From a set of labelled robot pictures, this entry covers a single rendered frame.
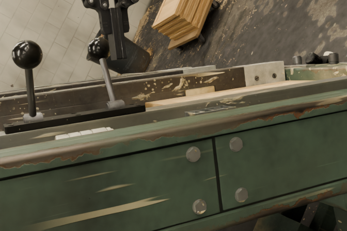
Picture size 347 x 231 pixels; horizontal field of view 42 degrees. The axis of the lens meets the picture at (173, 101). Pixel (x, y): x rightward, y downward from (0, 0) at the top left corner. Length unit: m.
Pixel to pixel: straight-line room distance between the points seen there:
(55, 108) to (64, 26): 5.44
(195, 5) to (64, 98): 3.36
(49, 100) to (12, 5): 5.39
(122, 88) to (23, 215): 0.67
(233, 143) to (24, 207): 0.20
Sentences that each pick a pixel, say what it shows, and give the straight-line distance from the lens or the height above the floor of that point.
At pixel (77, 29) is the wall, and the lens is 6.47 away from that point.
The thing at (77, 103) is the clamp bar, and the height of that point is 1.36.
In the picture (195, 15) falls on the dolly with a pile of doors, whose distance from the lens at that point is 4.29.
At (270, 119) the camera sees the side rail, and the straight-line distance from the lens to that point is 0.47.
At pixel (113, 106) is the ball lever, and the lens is 0.67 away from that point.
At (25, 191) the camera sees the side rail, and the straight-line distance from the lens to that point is 0.40.
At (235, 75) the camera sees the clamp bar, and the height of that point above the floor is 1.04.
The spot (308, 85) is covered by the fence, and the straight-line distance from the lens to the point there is 0.82.
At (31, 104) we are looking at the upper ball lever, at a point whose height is 1.49.
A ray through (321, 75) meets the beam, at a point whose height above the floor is 0.90.
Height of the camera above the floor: 1.56
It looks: 21 degrees down
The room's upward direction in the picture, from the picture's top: 61 degrees counter-clockwise
